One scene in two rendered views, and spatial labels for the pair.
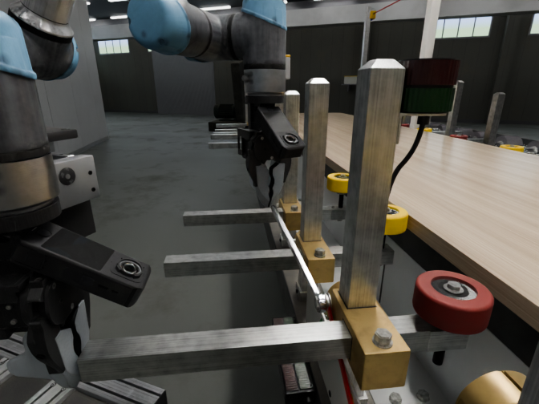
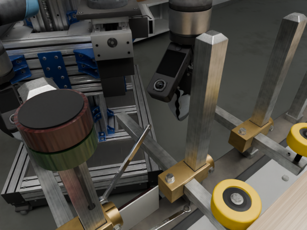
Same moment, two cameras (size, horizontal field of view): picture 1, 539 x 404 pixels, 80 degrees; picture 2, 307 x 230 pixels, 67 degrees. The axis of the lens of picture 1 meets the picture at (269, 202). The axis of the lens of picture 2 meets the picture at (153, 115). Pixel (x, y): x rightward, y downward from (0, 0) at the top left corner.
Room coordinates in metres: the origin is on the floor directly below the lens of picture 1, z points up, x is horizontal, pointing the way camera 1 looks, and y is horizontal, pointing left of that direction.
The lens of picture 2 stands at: (0.36, -0.34, 1.27)
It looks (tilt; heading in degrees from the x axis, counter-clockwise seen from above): 40 degrees down; 62
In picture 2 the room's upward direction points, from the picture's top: 2 degrees counter-clockwise
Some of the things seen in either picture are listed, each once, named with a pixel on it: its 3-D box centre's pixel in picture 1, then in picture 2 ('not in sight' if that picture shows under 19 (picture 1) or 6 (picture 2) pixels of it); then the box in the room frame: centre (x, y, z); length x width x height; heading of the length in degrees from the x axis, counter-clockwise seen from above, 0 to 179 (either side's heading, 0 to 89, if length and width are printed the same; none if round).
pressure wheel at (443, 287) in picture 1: (445, 325); not in sight; (0.32, -0.21, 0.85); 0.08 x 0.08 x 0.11
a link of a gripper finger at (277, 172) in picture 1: (270, 181); (189, 103); (0.63, 0.00, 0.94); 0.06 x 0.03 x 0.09; 28
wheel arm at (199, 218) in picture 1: (267, 216); (230, 122); (0.80, 0.00, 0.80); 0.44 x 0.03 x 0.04; 96
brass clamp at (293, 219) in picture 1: (290, 212); (251, 131); (0.82, -0.06, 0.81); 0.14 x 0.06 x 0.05; 6
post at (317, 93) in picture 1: (311, 208); (197, 143); (0.60, -0.08, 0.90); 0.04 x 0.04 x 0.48; 6
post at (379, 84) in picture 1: (359, 271); (87, 208); (0.35, -0.11, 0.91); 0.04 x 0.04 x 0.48; 6
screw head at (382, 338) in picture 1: (382, 337); not in sight; (0.27, -0.12, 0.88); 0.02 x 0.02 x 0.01
